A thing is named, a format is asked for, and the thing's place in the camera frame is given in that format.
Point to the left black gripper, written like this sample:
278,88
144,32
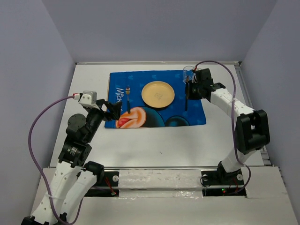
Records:
115,109

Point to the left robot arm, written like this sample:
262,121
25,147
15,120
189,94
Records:
74,176

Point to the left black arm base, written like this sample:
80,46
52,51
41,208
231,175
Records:
106,186

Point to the blue cartoon placemat cloth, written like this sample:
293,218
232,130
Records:
144,116

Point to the gold fork dark handle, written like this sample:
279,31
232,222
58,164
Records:
128,101

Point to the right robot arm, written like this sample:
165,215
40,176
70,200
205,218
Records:
250,127

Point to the gold knife dark handle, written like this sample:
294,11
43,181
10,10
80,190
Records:
186,93

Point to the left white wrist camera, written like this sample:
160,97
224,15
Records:
87,99

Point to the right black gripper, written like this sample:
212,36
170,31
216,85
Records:
191,95

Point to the clear drinking glass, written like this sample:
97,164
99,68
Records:
189,74

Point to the tan round plate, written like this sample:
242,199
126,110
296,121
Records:
158,94

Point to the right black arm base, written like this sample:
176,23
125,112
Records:
213,186

